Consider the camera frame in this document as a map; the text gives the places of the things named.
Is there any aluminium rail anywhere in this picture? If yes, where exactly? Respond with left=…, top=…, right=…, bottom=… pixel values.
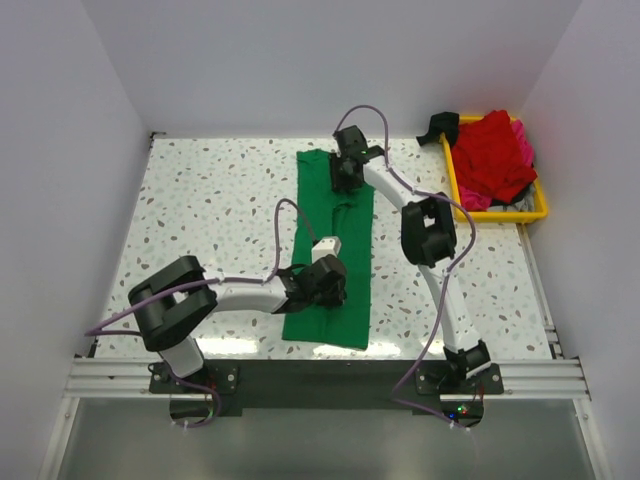
left=63, top=358, right=590, bottom=400

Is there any yellow plastic bin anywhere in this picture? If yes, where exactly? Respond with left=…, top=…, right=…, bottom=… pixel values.
left=439, top=114, right=548, bottom=223

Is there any red t shirt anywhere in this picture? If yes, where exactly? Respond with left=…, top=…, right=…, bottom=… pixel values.
left=451, top=110, right=537, bottom=204

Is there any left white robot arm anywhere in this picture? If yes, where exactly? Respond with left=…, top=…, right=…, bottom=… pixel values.
left=128, top=254, right=347, bottom=392

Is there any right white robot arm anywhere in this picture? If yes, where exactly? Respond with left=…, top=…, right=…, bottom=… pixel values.
left=329, top=126, right=491, bottom=393

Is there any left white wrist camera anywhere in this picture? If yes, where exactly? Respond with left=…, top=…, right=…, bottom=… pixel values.
left=311, top=236, right=342, bottom=263

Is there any green t shirt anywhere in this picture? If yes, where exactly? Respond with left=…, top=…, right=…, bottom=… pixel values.
left=282, top=149, right=374, bottom=350

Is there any grey garment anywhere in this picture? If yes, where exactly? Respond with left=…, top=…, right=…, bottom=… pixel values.
left=499, top=184, right=536, bottom=213

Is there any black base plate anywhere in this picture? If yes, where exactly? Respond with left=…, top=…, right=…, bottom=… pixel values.
left=148, top=359, right=505, bottom=421

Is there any black garment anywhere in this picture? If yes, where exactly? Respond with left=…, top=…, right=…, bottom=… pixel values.
left=416, top=112, right=460, bottom=147

